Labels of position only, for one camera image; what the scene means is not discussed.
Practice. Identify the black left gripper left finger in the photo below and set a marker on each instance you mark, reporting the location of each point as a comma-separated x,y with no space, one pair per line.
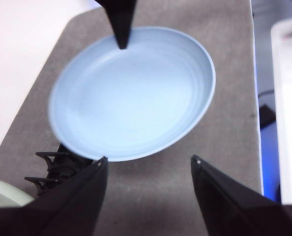
62,209

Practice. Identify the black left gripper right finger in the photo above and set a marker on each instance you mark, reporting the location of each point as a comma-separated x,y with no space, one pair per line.
234,211

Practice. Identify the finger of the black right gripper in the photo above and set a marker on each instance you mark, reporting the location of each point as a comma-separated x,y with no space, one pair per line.
121,22

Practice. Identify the green round plate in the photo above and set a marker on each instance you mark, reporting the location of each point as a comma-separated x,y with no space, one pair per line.
3,196

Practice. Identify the blue round plate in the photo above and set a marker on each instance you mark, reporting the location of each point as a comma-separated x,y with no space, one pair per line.
131,98

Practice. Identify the black plate rack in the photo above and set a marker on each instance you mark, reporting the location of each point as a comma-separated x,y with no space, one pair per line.
62,169

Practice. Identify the small black box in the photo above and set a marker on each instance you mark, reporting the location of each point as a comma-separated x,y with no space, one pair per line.
267,116

